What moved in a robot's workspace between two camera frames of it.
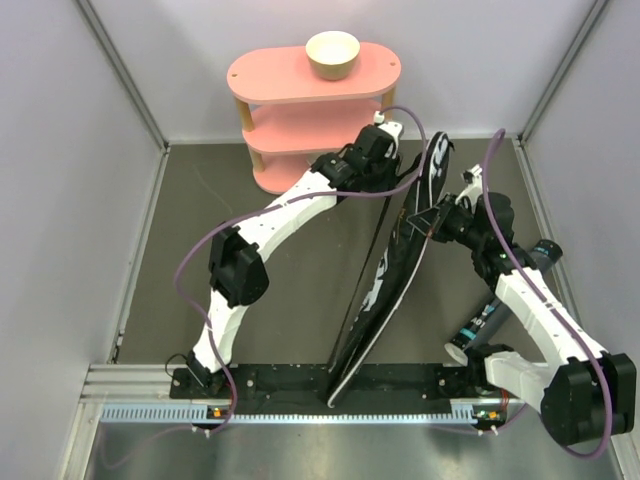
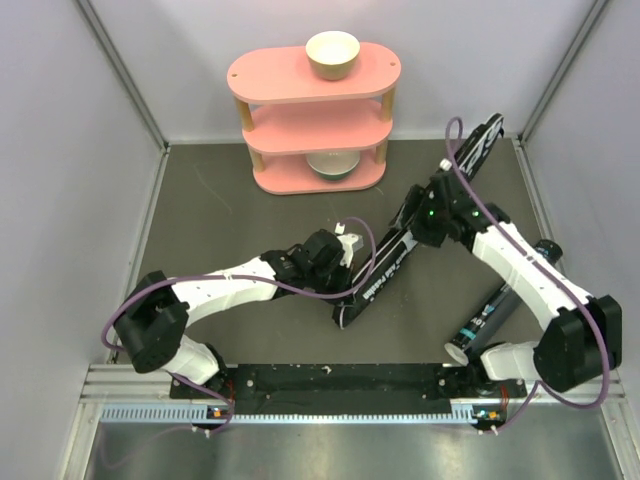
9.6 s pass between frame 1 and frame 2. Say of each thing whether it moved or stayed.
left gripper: moved
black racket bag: moved
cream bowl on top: stayed
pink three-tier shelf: stayed
